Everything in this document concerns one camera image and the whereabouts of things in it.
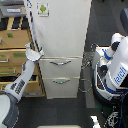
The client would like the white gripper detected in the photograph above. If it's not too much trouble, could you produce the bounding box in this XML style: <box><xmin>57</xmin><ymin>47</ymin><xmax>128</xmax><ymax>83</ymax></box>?
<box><xmin>26</xmin><ymin>43</ymin><xmax>44</xmax><ymax>62</ymax></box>

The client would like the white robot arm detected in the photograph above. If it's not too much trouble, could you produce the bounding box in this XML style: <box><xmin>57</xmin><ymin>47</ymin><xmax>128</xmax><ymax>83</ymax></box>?
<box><xmin>0</xmin><ymin>43</ymin><xmax>44</xmax><ymax>128</ymax></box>

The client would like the white fridge bottom drawer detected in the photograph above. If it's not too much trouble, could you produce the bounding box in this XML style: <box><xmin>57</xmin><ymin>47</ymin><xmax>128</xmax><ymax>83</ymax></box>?
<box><xmin>43</xmin><ymin>78</ymin><xmax>79</xmax><ymax>99</ymax></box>

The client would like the wooden drawer cabinet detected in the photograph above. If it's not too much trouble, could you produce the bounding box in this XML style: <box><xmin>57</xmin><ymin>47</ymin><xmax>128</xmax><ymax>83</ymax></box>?
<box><xmin>0</xmin><ymin>16</ymin><xmax>46</xmax><ymax>98</ymax></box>

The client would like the green android sticker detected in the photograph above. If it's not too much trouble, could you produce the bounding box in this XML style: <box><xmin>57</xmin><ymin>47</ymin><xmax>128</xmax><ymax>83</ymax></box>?
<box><xmin>37</xmin><ymin>2</ymin><xmax>49</xmax><ymax>17</ymax></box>

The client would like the grey box on shelf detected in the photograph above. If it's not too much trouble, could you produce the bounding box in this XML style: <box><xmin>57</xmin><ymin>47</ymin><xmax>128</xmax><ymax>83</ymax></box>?
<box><xmin>0</xmin><ymin>6</ymin><xmax>26</xmax><ymax>17</ymax></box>

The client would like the white blue robot body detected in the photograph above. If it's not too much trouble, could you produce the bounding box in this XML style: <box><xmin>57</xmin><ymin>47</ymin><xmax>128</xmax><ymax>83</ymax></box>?
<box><xmin>92</xmin><ymin>33</ymin><xmax>128</xmax><ymax>105</ymax></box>

